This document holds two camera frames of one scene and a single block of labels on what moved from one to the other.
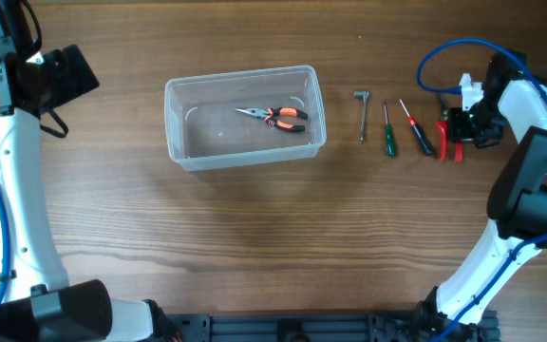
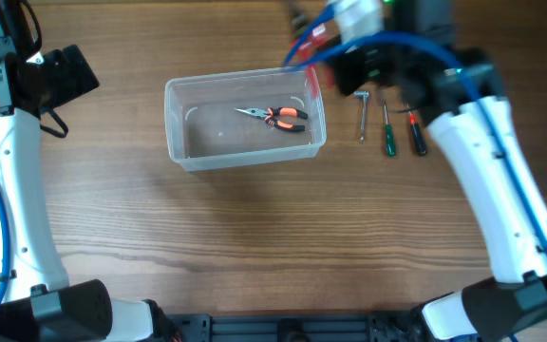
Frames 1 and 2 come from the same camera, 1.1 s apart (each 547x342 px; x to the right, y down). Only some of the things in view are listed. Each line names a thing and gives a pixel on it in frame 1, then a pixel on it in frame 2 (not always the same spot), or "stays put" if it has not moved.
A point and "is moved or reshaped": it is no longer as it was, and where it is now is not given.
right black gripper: x=458 y=133 → x=345 y=82
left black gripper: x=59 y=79 stays put
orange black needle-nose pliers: x=271 y=114 stays put
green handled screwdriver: x=390 y=148 stays put
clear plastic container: x=244 y=117 stays put
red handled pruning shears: x=459 y=146 is moved or reshaped
